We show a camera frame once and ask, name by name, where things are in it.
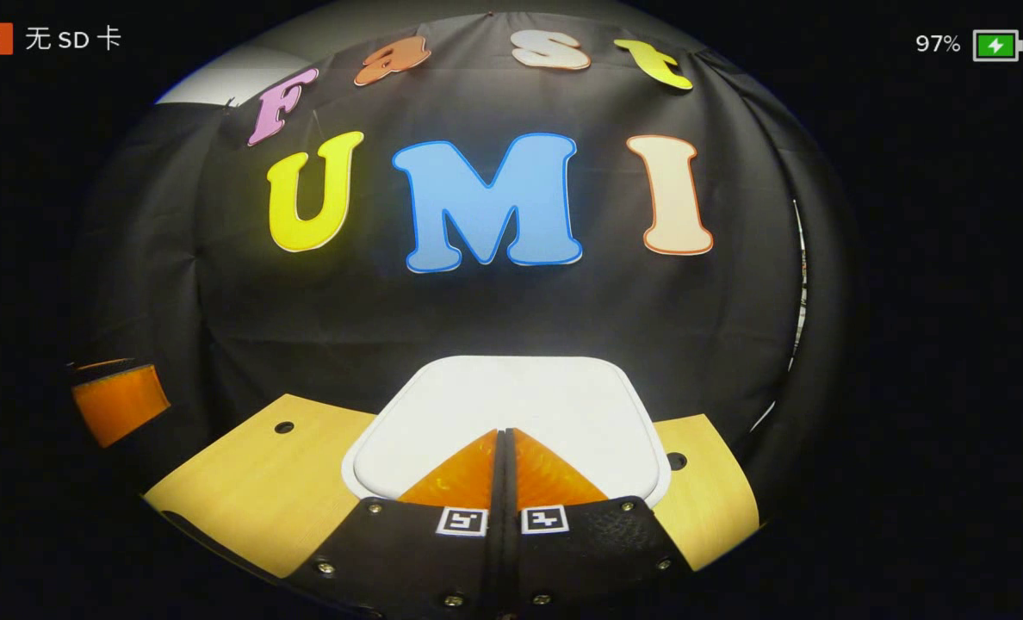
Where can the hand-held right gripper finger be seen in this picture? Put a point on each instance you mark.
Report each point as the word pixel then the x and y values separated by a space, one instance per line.
pixel 511 568
pixel 496 568

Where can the wooden desktop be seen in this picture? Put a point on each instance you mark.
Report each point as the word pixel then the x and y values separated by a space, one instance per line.
pixel 253 482

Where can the black backdrop cloth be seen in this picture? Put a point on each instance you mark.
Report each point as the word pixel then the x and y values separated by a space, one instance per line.
pixel 511 319

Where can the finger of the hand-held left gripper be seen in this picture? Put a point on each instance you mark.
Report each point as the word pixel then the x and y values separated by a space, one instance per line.
pixel 120 405

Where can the white desktop garbage bin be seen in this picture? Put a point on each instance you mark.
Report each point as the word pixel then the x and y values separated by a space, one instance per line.
pixel 511 396

